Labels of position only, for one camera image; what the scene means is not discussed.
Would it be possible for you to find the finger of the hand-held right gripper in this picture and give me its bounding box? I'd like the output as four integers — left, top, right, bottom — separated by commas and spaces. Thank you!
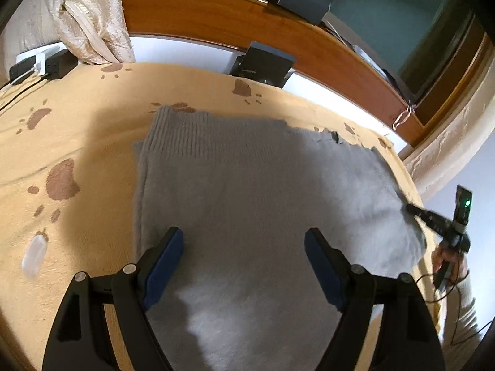
406, 203, 455, 236

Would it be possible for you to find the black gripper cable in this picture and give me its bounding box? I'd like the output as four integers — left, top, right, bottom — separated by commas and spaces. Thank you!
420, 271, 495, 346

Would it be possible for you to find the black charger cable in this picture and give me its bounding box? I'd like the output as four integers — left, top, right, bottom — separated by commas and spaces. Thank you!
0, 75, 47, 111

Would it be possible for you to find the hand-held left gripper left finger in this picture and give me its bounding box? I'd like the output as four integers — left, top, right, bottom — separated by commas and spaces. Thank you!
42, 226, 185, 371

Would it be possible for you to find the yellow paw-print blanket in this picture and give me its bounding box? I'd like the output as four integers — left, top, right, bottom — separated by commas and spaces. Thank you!
0, 62, 443, 371

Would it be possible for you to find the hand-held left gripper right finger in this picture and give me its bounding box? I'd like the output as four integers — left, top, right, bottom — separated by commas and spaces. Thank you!
303, 227, 445, 371

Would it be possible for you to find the dark grey box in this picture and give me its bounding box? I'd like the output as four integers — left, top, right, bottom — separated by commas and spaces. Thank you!
278, 0, 331, 24

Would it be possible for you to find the pink-white twine loop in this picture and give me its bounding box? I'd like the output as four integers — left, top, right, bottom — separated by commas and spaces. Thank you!
392, 104, 416, 130

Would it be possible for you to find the white plastic object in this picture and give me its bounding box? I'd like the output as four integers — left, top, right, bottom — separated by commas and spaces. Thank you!
21, 235, 49, 279

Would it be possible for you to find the person's right hand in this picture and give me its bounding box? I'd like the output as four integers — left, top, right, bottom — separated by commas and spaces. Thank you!
431, 240, 470, 287

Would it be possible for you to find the white power strip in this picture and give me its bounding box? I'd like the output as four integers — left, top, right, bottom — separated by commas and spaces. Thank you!
15, 44, 68, 76

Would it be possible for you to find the black box with grey lid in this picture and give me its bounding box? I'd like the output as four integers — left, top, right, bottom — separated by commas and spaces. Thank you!
228, 41, 296, 89

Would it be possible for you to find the grey sweater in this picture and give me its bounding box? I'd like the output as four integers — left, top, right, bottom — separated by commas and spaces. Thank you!
132, 105, 428, 371

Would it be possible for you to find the window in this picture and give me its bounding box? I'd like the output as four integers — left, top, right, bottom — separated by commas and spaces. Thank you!
120, 0, 488, 124

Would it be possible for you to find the black charger adapter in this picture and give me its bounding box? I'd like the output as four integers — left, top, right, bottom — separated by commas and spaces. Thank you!
45, 49, 78, 80
8, 57, 37, 82

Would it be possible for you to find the person's right forearm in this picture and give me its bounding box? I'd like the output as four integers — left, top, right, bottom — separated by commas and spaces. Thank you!
441, 274, 484, 371

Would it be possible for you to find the white charger cable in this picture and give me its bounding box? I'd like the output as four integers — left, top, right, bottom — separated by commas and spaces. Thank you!
0, 71, 35, 91

